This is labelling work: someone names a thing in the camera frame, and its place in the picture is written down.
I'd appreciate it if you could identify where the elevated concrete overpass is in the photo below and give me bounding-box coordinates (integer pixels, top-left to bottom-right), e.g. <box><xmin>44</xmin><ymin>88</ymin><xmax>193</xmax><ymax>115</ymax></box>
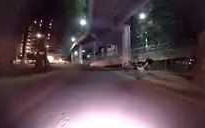
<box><xmin>69</xmin><ymin>0</ymin><xmax>151</xmax><ymax>69</ymax></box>

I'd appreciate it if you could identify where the group of people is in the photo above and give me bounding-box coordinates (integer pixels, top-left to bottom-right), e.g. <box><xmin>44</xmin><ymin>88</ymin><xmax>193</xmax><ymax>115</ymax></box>
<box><xmin>132</xmin><ymin>57</ymin><xmax>155</xmax><ymax>74</ymax></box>

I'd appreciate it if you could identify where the dark asphalt path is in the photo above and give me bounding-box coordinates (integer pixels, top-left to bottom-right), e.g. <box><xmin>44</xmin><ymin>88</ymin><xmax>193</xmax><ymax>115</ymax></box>
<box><xmin>0</xmin><ymin>64</ymin><xmax>205</xmax><ymax>128</ymax></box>

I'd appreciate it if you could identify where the long grey wall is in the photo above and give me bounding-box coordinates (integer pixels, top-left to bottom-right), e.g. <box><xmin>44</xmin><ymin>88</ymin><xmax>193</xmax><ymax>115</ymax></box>
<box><xmin>132</xmin><ymin>45</ymin><xmax>195</xmax><ymax>72</ymax></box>

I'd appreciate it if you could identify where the street lamp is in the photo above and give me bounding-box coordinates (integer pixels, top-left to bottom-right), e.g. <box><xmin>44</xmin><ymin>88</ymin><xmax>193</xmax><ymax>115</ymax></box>
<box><xmin>78</xmin><ymin>18</ymin><xmax>88</xmax><ymax>28</ymax></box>
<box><xmin>138</xmin><ymin>11</ymin><xmax>148</xmax><ymax>48</ymax></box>

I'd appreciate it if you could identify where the tall building with lit windows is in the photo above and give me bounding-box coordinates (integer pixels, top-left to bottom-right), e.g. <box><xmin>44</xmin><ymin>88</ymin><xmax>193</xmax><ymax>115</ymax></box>
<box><xmin>17</xmin><ymin>18</ymin><xmax>55</xmax><ymax>64</ymax></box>

